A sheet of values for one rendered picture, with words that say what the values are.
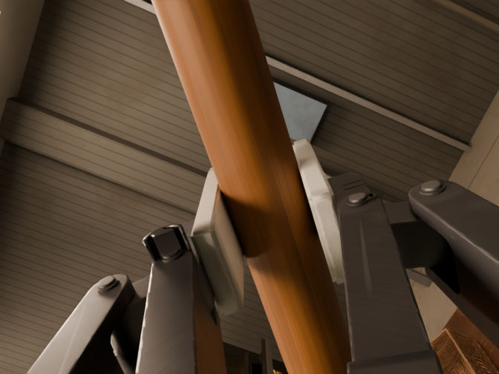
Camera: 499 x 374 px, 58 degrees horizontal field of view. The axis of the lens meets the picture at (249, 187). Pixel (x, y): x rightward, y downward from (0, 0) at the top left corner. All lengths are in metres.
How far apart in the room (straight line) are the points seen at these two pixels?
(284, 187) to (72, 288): 4.11
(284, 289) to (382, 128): 3.59
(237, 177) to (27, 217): 3.97
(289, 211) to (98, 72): 3.53
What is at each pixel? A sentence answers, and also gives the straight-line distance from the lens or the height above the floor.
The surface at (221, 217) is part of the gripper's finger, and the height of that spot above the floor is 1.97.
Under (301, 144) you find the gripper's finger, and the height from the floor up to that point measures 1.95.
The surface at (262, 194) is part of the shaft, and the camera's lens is 0.15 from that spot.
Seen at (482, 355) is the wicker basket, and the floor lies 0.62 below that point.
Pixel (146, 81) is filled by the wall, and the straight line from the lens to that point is 3.59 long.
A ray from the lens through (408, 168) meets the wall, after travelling 3.89.
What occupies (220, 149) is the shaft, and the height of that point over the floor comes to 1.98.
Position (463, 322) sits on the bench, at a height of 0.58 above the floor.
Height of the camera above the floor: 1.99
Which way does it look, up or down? 8 degrees down
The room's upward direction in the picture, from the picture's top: 68 degrees counter-clockwise
